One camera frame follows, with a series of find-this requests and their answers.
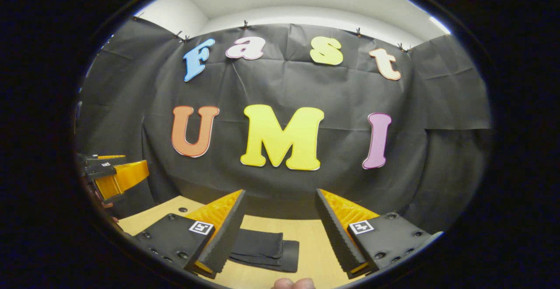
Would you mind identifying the ceiling light panel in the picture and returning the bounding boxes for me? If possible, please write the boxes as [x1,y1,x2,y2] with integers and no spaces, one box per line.
[430,16,452,35]

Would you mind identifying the dark grey jeans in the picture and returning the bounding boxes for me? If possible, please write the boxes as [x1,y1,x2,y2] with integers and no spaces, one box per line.
[227,228,301,274]

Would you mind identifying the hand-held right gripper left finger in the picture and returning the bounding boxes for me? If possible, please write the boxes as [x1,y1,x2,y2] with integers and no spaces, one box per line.
[133,189,247,280]

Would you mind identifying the black backdrop cloth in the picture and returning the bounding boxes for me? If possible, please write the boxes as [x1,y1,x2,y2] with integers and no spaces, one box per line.
[74,17,491,235]

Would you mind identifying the row of black cloth clips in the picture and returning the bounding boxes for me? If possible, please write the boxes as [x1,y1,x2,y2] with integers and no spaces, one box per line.
[133,13,414,53]

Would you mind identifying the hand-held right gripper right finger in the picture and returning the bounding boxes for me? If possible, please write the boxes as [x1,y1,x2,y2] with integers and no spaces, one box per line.
[315,188,434,280]

